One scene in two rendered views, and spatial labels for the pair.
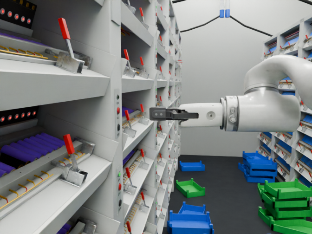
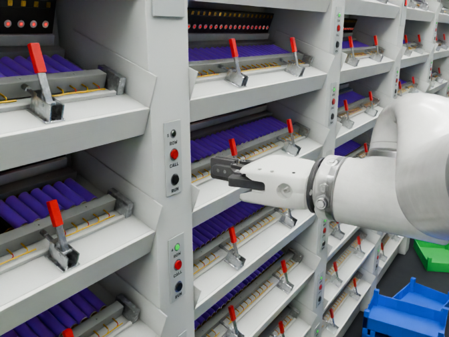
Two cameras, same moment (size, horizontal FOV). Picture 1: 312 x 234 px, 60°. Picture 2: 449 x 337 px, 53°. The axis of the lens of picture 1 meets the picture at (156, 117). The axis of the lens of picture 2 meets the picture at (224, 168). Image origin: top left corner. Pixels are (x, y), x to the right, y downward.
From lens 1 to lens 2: 0.32 m
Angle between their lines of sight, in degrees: 27
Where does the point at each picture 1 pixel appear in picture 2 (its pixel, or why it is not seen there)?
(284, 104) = not seen: hidden behind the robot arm
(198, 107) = (266, 174)
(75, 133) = (113, 182)
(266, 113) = (381, 203)
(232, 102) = (326, 173)
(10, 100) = not seen: outside the picture
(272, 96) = not seen: hidden behind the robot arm
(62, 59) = (35, 101)
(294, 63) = (409, 126)
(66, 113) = (103, 152)
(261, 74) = (390, 126)
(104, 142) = (145, 201)
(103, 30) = (139, 34)
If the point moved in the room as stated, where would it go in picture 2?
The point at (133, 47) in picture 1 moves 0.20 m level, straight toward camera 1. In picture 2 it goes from (295, 13) to (276, 11)
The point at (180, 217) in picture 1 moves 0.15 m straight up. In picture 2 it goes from (393, 305) to (397, 275)
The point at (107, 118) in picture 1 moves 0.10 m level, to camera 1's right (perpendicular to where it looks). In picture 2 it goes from (149, 168) to (205, 177)
